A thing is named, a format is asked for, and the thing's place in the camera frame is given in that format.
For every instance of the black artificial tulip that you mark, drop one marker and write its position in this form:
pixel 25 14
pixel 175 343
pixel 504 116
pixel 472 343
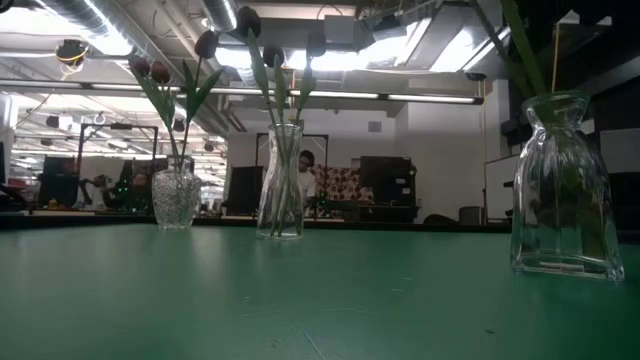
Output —
pixel 272 55
pixel 248 20

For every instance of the maroon artificial tulip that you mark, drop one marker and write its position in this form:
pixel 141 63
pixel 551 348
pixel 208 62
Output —
pixel 141 67
pixel 160 72
pixel 206 44

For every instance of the pink artificial tulip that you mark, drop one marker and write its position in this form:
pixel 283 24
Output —
pixel 522 45

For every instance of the tall clear glass vase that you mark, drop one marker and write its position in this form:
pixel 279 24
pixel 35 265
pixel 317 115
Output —
pixel 280 200

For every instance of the textured glass vase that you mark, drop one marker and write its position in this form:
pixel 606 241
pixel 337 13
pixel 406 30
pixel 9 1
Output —
pixel 175 200

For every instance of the ribbed clear glass vase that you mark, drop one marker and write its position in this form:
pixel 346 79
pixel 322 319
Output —
pixel 565 200

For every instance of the person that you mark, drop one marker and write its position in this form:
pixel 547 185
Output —
pixel 306 175
pixel 137 192

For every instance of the patterned sofa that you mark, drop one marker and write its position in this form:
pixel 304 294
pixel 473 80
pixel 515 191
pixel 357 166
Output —
pixel 342 185

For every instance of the black cabinet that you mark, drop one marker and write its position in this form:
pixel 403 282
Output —
pixel 387 182

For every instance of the ceiling light bar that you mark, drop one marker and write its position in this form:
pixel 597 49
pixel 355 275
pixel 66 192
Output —
pixel 430 99

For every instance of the green table mat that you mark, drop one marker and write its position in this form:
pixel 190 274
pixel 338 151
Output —
pixel 250 300

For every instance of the grey bin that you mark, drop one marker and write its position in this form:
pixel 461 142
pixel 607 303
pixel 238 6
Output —
pixel 470 215

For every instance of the wall vent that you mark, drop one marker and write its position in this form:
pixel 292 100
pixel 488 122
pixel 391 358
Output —
pixel 375 126

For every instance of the silver ceiling duct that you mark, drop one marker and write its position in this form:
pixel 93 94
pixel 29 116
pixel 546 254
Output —
pixel 100 22
pixel 220 15

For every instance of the ceiling dome camera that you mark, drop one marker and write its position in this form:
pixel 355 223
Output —
pixel 71 51

